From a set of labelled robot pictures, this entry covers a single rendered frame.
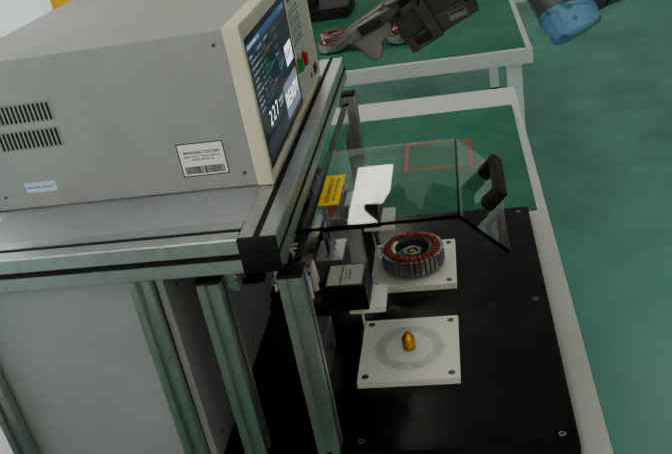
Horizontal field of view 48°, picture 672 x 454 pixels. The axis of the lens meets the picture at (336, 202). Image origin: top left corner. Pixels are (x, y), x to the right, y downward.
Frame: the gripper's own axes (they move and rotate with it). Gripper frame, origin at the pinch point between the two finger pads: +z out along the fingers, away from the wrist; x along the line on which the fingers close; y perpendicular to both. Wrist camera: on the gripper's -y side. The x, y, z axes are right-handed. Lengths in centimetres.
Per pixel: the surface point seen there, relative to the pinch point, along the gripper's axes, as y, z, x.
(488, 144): 52, 0, 61
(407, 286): 41.4, 13.8, -3.7
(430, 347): 43.1, 10.1, -20.9
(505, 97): 55, -6, 93
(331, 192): 13.1, 7.4, -22.4
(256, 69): -6.5, 4.9, -24.7
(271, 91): -2.4, 6.8, -20.0
